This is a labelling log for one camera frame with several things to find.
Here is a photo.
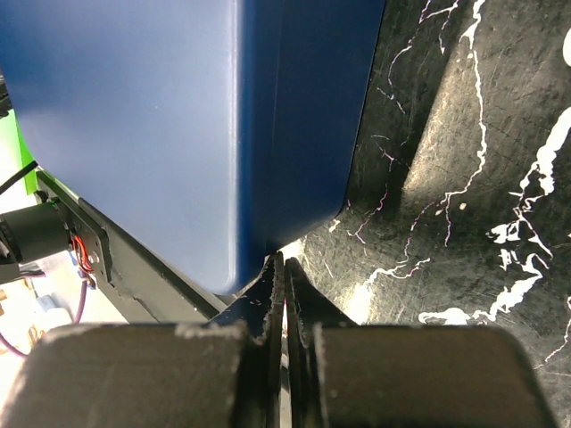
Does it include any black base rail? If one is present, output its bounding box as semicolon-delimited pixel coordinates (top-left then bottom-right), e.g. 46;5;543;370
37;170;235;323

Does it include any blue tin lid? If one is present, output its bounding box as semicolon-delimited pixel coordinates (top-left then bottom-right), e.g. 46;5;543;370
1;1;283;294

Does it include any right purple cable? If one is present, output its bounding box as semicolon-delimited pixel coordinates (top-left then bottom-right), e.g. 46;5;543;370
0;267;90;358

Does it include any blue cookie tin box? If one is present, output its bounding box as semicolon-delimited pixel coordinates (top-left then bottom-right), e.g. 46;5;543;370
267;1;385;251

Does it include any black marble mat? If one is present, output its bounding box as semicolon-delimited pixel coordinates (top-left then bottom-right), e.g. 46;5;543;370
285;0;571;380

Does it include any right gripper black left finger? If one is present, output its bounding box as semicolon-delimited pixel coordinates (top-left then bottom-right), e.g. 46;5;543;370
1;254;285;427

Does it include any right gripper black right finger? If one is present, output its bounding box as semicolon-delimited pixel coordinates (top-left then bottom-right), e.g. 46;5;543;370
285;259;557;427

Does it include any green folder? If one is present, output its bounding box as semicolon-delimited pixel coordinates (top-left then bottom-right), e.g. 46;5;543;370
1;110;34;182

